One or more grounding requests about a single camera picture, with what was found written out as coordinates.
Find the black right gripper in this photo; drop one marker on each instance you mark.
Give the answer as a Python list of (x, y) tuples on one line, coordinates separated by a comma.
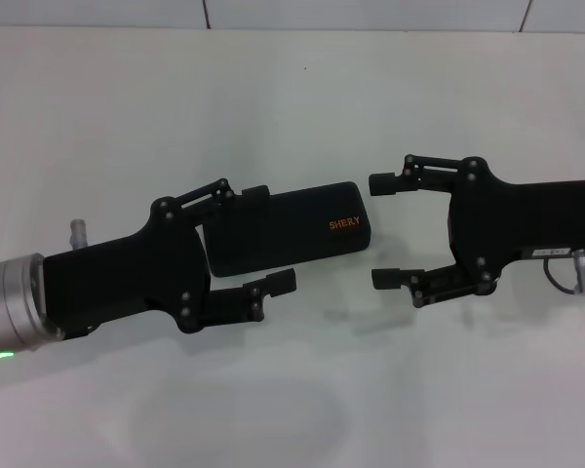
[(517, 219)]

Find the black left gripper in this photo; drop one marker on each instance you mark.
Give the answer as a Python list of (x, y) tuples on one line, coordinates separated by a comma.
[(127, 278)]

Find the silver left wrist stub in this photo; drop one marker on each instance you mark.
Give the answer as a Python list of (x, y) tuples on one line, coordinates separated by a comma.
[(78, 234)]

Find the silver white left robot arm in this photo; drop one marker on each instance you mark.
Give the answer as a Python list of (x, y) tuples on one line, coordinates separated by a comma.
[(10, 302)]

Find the black glasses case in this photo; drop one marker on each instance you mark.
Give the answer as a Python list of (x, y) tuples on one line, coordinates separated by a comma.
[(297, 234)]

